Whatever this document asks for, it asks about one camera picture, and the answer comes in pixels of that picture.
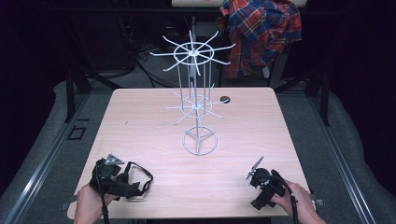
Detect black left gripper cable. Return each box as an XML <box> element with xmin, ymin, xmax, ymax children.
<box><xmin>95</xmin><ymin>164</ymin><xmax>110</xmax><ymax>224</ymax></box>

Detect dark cloth with straps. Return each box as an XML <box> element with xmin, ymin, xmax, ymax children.
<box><xmin>106</xmin><ymin>161</ymin><xmax>154</xmax><ymax>200</ymax></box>

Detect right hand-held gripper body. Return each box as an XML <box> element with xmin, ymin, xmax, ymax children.
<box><xmin>245</xmin><ymin>155</ymin><xmax>287</xmax><ymax>203</ymax></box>

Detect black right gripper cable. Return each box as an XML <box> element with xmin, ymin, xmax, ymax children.
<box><xmin>264</xmin><ymin>173</ymin><xmax>300</xmax><ymax>224</ymax></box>

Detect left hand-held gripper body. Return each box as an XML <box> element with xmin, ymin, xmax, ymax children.
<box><xmin>89</xmin><ymin>153</ymin><xmax>125</xmax><ymax>198</ymax></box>

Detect white wire rack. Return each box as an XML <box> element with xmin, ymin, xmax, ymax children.
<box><xmin>148</xmin><ymin>29</ymin><xmax>236</xmax><ymax>157</ymax></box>

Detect person's right hand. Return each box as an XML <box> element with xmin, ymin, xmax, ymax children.
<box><xmin>270</xmin><ymin>179</ymin><xmax>315</xmax><ymax>218</ymax></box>

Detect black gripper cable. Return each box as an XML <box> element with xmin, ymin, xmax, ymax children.
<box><xmin>95</xmin><ymin>164</ymin><xmax>110</xmax><ymax>224</ymax></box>
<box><xmin>264</xmin><ymin>173</ymin><xmax>300</xmax><ymax>224</ymax></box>

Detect person's left hand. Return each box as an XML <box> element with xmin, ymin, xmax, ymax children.
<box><xmin>76</xmin><ymin>183</ymin><xmax>120</xmax><ymax>222</ymax></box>

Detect black floor cables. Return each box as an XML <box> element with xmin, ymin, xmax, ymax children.
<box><xmin>132</xmin><ymin>40</ymin><xmax>180</xmax><ymax>90</ymax></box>

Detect grey metal rail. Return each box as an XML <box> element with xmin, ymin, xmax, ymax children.
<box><xmin>2</xmin><ymin>92</ymin><xmax>92</xmax><ymax>224</ymax></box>
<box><xmin>306</xmin><ymin>92</ymin><xmax>379</xmax><ymax>224</ymax></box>

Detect plaid shirt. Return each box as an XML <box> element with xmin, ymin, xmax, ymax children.
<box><xmin>218</xmin><ymin>0</ymin><xmax>303</xmax><ymax>78</ymax></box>

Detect black metal stand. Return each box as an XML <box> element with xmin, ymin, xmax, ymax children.
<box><xmin>274</xmin><ymin>66</ymin><xmax>332</xmax><ymax>127</ymax></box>
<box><xmin>64</xmin><ymin>63</ymin><xmax>122</xmax><ymax>124</ymax></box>

